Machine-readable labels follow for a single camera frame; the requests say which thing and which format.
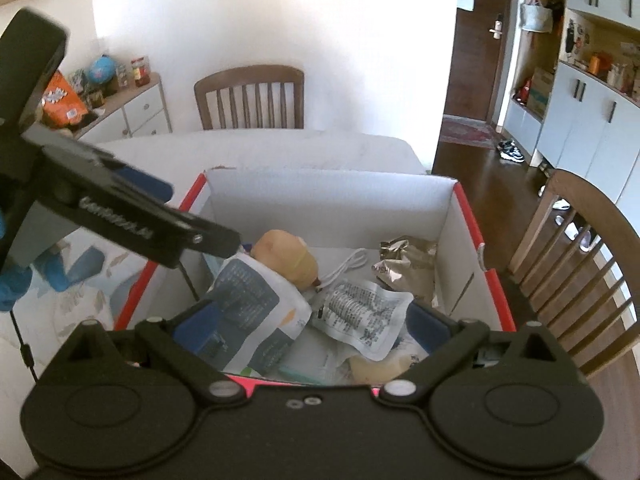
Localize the brown wooden chair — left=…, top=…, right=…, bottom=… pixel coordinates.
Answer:
left=509, top=169, right=640, bottom=377
left=194, top=65, right=306, bottom=132

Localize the dark brown door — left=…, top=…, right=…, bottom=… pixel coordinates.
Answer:
left=457, top=0, right=521, bottom=123

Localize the printed cardboard box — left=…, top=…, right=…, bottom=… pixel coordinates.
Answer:
left=529, top=67, right=556, bottom=113

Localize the white wood cabinet unit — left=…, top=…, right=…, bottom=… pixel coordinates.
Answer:
left=502, top=0, right=640, bottom=221

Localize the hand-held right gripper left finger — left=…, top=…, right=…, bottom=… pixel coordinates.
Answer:
left=52, top=300, right=248, bottom=406

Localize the orange snack bag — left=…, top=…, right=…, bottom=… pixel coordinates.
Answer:
left=42, top=71, right=91, bottom=127

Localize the white sideboard with wooden top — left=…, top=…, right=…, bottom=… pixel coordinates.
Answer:
left=75, top=72, right=173, bottom=139

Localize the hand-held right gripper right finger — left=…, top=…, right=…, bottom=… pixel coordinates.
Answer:
left=379, top=304, right=576, bottom=406

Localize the person's left hand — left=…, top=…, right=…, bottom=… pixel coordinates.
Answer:
left=0, top=249, right=73, bottom=313

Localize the small blue globe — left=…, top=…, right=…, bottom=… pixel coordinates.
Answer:
left=89, top=55, right=117, bottom=86

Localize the thin black cable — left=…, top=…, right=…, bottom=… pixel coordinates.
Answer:
left=10, top=310, right=37, bottom=383

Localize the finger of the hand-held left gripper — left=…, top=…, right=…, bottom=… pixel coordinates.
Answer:
left=114, top=164, right=174, bottom=207
left=157, top=205, right=242, bottom=269

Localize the pale hanging tote bag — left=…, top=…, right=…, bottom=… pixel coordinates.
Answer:
left=520, top=0, right=554, bottom=33

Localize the silver foil bag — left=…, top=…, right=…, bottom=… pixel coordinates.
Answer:
left=371, top=236, right=440, bottom=308

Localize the red shoe box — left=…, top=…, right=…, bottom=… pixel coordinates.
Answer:
left=112, top=165, right=517, bottom=395

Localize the white packet with black print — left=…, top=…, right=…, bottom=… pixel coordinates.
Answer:
left=311, top=277, right=415, bottom=362

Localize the patterned red rug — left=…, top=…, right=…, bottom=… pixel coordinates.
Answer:
left=442, top=114, right=501, bottom=150

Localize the white cable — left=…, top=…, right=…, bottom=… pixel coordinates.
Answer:
left=320, top=248, right=370, bottom=292

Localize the row of small bottles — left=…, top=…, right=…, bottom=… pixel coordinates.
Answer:
left=570, top=50, right=640, bottom=93

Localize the pale green packet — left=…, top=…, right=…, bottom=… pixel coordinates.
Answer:
left=275, top=345, right=346, bottom=385

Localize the yellow plush toy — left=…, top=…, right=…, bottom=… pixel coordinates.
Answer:
left=250, top=229, right=322, bottom=289

